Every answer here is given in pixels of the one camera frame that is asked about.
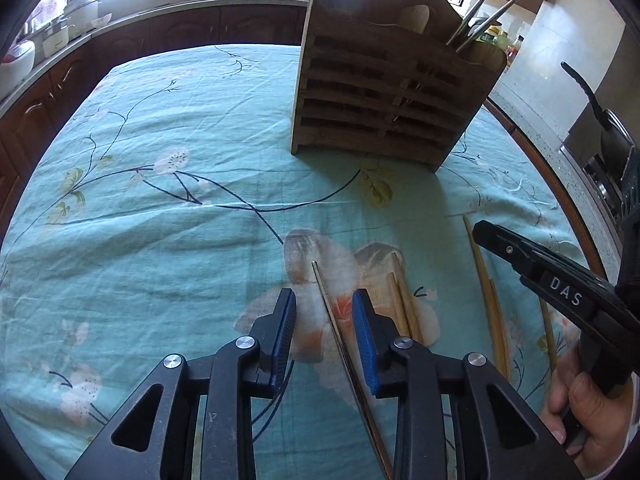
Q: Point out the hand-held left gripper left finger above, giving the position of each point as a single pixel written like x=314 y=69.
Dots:
x=285 y=340

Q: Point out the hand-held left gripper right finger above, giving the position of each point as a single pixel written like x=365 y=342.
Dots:
x=365 y=340

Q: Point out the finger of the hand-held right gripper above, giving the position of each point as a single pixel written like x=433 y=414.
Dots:
x=530 y=265

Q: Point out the wooden chopstick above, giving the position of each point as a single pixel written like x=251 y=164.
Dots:
x=409 y=300
x=481 y=285
x=497 y=320
x=547 y=330

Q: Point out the wooden utensil holder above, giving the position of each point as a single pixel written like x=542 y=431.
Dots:
x=350 y=85

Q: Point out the person's right hand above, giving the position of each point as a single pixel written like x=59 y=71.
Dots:
x=590 y=410

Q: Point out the black wok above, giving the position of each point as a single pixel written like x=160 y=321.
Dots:
x=617 y=145

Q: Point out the teal floral tablecloth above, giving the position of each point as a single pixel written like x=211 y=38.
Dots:
x=150 y=235

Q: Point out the row of condiment jars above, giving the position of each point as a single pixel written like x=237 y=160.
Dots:
x=505 y=45

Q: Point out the white bowl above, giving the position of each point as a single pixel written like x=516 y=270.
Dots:
x=102 y=20

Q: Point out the large white cooking pot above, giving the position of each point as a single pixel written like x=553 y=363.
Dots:
x=70 y=25

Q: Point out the white rice cooker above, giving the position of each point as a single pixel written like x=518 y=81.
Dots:
x=15 y=65

